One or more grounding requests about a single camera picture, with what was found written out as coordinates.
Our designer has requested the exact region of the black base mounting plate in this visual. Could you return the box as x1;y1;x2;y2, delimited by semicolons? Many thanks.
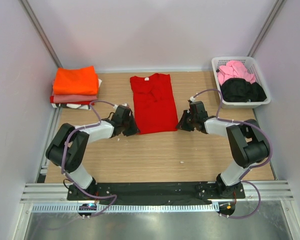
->
66;180;246;202

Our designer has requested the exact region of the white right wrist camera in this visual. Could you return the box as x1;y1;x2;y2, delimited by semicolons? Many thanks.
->
189;95;197;103

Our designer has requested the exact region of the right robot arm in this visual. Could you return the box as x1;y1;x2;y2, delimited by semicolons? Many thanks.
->
176;100;270;199

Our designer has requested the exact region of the slotted white cable duct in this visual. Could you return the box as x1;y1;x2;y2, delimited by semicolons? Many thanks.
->
31;202;219;214

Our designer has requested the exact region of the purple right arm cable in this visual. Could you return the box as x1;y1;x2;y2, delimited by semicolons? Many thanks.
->
189;89;275;220

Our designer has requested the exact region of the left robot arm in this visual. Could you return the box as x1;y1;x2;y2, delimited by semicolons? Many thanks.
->
45;105;140;200

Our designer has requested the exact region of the black t shirt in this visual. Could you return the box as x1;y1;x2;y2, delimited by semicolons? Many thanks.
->
220;78;267;103

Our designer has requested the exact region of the aluminium rail frame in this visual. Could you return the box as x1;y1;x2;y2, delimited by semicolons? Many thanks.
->
20;109;68;204

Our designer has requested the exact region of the folded red white t shirt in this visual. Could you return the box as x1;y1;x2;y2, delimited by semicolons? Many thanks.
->
50;79;102;110

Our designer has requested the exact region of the white plastic laundry basket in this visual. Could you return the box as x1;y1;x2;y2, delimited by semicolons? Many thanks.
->
211;56;271;109

